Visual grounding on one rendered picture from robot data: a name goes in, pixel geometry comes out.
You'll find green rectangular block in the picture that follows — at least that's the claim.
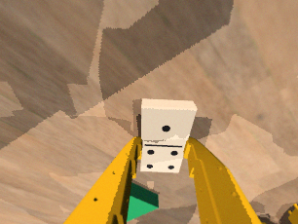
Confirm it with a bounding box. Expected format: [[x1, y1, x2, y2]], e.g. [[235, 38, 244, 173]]
[[127, 183, 159, 222]]

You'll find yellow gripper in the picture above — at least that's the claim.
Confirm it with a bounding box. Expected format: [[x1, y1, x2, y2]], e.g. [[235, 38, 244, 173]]
[[63, 136, 262, 224]]

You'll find white domino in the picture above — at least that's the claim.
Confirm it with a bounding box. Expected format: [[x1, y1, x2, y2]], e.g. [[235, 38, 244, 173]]
[[141, 98, 197, 172]]

